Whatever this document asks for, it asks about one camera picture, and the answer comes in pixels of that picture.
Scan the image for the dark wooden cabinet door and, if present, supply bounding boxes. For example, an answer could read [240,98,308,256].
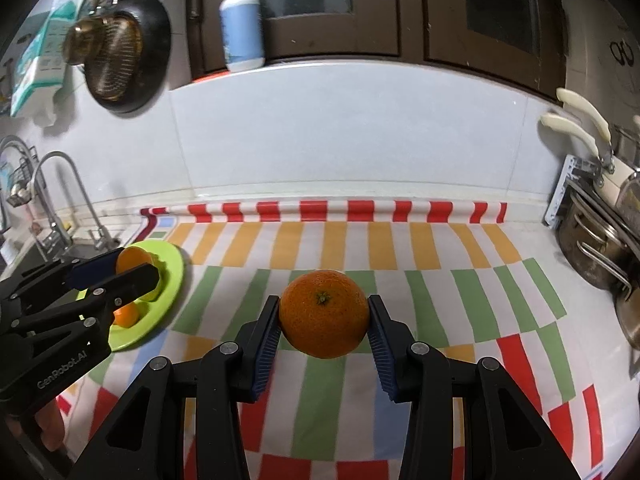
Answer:
[422,0,568,93]
[187,0,403,81]

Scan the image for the metal strainer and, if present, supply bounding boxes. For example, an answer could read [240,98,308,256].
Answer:
[65,14,143,101]

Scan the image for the cream handled utensils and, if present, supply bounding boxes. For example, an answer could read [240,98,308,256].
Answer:
[556,87,640,171]

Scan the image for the steel pot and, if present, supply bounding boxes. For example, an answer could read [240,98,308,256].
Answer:
[557,180,636,291]
[615,280,640,351]

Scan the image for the colourful striped tablecloth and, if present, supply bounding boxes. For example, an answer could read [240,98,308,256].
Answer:
[55,200,606,480]

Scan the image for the cream handled saucepan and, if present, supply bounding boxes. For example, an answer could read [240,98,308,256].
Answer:
[540,112,640,201]

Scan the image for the glass pot lid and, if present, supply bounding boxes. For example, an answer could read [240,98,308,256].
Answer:
[617,170,640,221]

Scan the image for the white plastic rack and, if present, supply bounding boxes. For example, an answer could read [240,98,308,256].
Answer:
[545,155,583,231]

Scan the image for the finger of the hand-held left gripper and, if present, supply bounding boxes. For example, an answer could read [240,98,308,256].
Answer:
[10,262,160,346]
[0,247,126,306]

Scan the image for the teal white carton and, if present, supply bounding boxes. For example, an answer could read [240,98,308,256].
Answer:
[10,0,76,116]

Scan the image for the large orange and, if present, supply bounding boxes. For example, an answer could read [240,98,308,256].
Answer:
[278,270,371,359]

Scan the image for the green plate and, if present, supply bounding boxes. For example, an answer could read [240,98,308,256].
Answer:
[80,240,185,352]

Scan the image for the blue pump bottle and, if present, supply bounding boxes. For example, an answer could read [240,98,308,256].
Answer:
[219,0,266,73]

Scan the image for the small orange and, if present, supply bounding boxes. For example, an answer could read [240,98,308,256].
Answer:
[116,247,155,273]
[112,304,141,330]

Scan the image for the wire sink caddy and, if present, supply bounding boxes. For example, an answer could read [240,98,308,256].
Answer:
[0,160,37,207]

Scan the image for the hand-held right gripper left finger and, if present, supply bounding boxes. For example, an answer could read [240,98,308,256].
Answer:
[67,294,282,480]

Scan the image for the black frying pan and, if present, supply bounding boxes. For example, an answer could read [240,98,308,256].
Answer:
[82,0,172,113]

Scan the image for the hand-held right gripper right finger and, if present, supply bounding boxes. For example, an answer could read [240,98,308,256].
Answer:
[367,294,583,480]

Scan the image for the person's left hand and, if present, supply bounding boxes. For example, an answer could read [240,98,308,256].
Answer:
[37,400,68,453]

